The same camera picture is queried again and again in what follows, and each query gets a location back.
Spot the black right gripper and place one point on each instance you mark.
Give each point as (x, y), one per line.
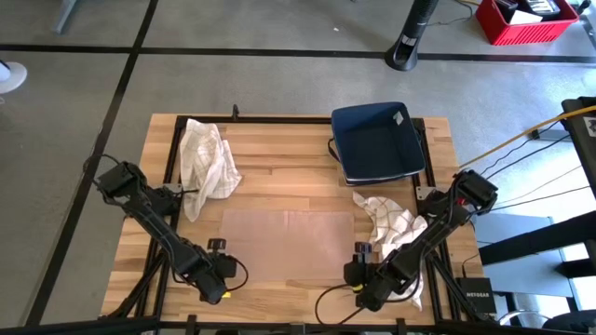
(356, 274)

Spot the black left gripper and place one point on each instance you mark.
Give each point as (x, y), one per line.
(226, 266)

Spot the plain pink towel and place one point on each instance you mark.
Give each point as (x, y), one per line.
(288, 242)

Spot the white towel with grey checks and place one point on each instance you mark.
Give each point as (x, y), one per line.
(205, 163)

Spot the navy fabric basket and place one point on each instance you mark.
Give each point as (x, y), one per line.
(377, 139)

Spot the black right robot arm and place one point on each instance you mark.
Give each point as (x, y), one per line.
(419, 246)

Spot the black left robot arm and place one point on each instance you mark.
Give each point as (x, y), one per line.
(153, 223)

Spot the white towel with red checks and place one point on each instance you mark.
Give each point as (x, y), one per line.
(391, 218)

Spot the black desk foot beam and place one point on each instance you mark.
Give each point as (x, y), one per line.
(535, 239)

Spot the black office chair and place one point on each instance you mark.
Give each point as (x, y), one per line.
(568, 323)

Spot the grey power strip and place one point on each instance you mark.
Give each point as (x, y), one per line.
(551, 135)

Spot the black floor stand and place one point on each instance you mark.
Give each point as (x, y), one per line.
(410, 37)

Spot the black desk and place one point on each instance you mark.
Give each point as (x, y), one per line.
(582, 139)

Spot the white round stand base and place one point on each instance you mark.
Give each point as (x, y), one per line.
(11, 78)

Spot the red plastic crate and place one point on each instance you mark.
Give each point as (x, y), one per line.
(521, 32)

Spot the grey furniture leg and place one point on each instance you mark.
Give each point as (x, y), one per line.
(65, 14)

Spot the white box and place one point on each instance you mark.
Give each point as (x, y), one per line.
(524, 17)

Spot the black device in crate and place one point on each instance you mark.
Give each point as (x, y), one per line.
(542, 5)

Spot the black Netgear network switch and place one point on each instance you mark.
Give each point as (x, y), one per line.
(476, 295)

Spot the black metal table frame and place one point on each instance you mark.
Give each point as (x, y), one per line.
(279, 120)

